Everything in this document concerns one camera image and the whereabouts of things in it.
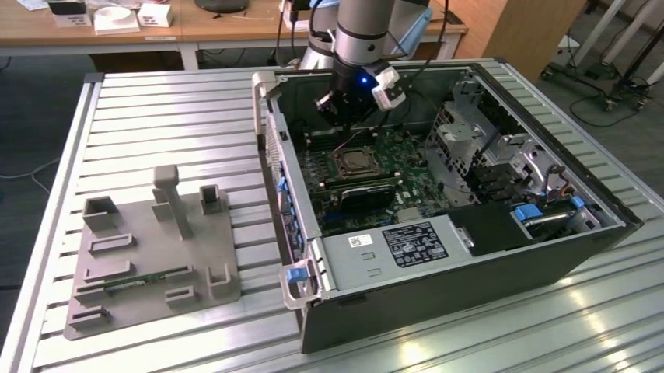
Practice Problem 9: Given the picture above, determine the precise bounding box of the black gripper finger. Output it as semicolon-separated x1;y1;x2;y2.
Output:
347;109;374;134
313;92;347;134

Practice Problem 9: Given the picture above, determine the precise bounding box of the thin metal locking lever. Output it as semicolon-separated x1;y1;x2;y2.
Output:
334;131;366;153

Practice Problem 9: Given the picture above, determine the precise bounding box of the silver CPU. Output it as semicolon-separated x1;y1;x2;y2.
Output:
343;152;375;174

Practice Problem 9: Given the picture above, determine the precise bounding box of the metal socket cover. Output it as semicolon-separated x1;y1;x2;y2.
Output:
331;148;387;181

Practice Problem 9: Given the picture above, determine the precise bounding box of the CPU socket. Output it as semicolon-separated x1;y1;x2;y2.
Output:
330;148;388;183

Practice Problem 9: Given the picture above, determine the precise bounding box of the green motherboard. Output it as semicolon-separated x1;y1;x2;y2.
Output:
295;130;452;239

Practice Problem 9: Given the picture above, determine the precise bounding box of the black graphics card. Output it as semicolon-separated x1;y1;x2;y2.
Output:
328;182;396;214

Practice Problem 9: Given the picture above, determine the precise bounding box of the metal drive cage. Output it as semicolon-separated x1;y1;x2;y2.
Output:
422;71;545;207

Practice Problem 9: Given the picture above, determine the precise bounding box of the wooden desk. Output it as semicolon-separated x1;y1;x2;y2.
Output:
0;0;185;71
179;0;468;71

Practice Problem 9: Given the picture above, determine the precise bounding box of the black plastic drive bay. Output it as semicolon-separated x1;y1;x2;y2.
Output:
463;161;526;205

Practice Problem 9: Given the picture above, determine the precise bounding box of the dark round object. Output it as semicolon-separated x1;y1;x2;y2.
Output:
193;0;248;12

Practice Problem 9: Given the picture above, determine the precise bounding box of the black plastic shroud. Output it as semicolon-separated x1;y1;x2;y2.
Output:
447;204;538;257

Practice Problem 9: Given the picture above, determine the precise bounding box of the wooden cabinet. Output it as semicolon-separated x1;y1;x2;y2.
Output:
455;0;590;83

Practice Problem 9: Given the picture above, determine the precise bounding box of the silver power supply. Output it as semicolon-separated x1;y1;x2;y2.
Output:
313;215;475;293

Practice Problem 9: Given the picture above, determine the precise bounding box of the white printed box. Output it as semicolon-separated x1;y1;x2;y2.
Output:
137;2;175;28

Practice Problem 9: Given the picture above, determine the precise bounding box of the blue plastic drive latch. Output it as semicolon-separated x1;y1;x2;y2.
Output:
510;204;543;226

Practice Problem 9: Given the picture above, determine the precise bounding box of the wheeled equipment stand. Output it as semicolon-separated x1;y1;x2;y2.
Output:
538;0;664;114

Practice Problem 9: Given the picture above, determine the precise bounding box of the silver metal tube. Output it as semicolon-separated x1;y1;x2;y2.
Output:
522;211;581;231

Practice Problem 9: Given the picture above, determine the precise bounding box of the white block round hollow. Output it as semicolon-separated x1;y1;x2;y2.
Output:
90;6;141;37

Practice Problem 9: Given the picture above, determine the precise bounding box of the grey parts rack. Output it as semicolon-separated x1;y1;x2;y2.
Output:
61;165;243;342

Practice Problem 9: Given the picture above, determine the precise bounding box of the black PC case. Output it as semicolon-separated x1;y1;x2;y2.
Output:
249;61;647;355

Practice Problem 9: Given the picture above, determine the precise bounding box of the white box black top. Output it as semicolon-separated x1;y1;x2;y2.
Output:
48;0;89;29

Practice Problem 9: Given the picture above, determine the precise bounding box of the green RAM stick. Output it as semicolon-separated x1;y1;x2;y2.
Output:
102;271;169;291

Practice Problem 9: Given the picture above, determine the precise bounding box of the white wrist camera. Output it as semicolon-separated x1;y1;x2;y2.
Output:
370;64;408;113

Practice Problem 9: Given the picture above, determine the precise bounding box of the silver drive bracket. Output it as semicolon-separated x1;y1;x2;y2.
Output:
436;123;487;144

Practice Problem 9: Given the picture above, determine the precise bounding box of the coloured wire bundle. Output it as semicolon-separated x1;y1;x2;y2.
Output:
538;163;574;205

